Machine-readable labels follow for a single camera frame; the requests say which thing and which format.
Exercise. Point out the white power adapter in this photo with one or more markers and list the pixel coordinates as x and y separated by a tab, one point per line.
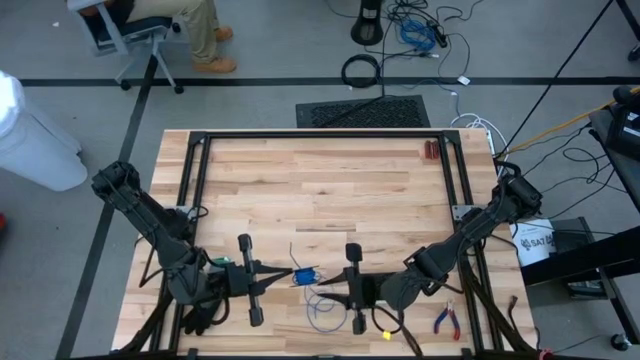
463	80

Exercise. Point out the black aluminium table frame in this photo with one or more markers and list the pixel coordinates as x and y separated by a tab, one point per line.
325	135

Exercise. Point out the grey office chair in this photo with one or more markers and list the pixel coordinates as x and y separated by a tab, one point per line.
135	27

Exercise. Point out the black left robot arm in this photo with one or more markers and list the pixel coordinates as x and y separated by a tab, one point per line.
150	215

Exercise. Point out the black equipment desk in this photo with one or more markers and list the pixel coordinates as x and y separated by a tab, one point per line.
625	175

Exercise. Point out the black cylindrical stand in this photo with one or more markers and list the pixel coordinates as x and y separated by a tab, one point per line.
367	27

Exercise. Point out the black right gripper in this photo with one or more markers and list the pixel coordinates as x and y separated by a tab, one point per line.
367	292

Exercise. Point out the grey tool with green end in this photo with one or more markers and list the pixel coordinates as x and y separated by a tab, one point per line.
222	261

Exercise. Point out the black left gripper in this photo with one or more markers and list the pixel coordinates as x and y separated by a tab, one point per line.
240	282

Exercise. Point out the red screwdriver bit set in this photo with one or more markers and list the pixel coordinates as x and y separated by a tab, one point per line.
432	150

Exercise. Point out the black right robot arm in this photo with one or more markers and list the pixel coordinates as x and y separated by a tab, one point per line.
475	225

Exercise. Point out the black box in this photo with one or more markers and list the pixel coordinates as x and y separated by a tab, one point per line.
570	237

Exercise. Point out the black glove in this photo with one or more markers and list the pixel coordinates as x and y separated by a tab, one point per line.
200	320

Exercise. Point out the black floor mat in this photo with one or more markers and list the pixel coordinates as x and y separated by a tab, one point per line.
365	114

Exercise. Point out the black power strip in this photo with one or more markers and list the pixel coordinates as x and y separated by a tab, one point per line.
439	36

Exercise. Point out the red and blue pliers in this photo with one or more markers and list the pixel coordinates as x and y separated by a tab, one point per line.
452	322

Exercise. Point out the white waste bin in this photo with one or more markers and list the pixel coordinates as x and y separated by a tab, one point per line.
35	150

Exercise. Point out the person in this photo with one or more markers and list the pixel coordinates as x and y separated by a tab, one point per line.
195	30

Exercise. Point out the black stand beam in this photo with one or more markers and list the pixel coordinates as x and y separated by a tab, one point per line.
575	260

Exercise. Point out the thin black slanted pole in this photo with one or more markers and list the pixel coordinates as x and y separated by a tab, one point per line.
550	86

